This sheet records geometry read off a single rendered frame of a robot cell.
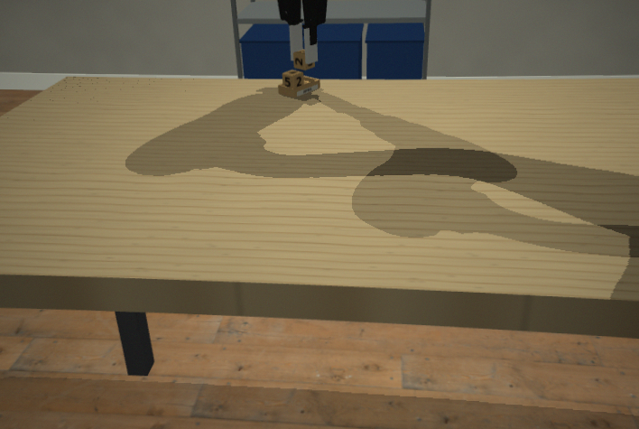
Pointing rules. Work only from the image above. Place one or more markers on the tan wooden cube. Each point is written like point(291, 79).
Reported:
point(292, 78)
point(299, 61)

